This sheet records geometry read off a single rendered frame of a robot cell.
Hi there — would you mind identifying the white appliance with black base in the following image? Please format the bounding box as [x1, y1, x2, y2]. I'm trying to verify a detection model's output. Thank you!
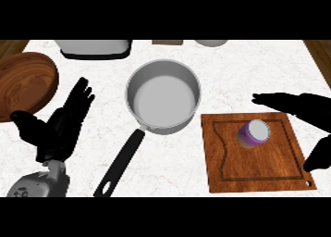
[53, 40, 134, 61]

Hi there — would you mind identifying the pale grey round container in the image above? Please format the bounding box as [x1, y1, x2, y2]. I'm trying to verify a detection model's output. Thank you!
[193, 40, 230, 48]

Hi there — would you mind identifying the brown wooden bowl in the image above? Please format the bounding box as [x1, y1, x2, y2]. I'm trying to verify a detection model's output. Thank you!
[0, 51, 60, 123]

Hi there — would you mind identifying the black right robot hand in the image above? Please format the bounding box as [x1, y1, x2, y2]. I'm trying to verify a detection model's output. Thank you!
[249, 92, 331, 173]

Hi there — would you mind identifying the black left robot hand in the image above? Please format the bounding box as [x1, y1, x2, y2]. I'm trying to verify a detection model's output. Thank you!
[9, 76, 96, 163]

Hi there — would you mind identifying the silver pot with black handle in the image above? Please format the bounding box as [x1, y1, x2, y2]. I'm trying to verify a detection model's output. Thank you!
[93, 58, 202, 198]

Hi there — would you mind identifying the small brown wooden block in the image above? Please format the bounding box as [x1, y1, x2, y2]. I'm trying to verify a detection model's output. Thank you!
[150, 40, 184, 46]

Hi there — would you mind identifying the brown wooden cutting board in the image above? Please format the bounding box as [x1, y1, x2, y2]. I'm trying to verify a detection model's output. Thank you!
[199, 112, 319, 194]

